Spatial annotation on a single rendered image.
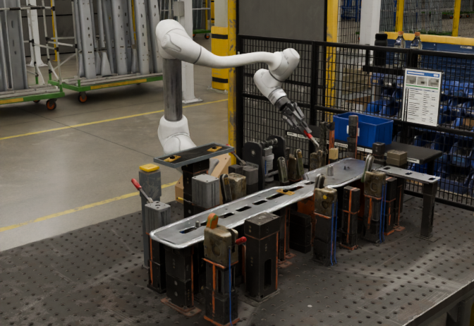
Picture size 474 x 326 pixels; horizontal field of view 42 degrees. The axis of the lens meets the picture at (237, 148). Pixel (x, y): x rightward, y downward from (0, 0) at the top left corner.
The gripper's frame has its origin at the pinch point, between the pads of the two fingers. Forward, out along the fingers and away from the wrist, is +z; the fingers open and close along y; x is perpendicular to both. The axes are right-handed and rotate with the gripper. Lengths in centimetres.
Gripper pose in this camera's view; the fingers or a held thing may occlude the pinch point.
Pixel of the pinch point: (304, 129)
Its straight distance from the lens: 320.2
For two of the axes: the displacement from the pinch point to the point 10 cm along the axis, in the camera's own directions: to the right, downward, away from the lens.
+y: 4.5, -6.4, -6.3
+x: 6.9, -2.0, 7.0
